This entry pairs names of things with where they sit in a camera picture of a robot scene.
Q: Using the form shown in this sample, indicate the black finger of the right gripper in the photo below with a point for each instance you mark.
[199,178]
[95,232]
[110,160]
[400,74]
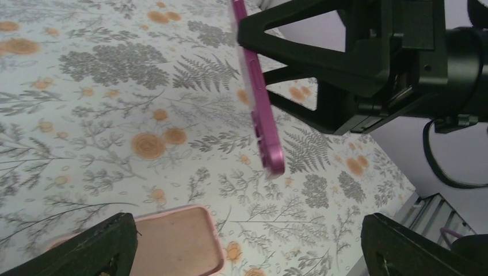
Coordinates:
[336,111]

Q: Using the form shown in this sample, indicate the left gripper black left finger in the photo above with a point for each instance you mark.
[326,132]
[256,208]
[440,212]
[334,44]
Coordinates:
[108,247]

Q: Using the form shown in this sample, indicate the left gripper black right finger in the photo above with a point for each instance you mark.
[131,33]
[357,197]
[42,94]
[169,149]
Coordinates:
[389,248]

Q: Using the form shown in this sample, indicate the floral patterned table mat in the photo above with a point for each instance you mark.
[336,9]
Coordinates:
[140,106]

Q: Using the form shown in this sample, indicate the pink phone case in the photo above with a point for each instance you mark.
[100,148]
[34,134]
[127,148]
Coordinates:
[180,241]

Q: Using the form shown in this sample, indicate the black phone pink edge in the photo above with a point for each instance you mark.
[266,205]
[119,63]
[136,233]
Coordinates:
[268,142]

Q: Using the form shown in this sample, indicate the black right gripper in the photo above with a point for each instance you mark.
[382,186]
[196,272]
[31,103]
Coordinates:
[435,72]

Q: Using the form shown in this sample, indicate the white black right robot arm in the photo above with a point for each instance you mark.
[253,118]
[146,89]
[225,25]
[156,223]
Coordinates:
[399,61]

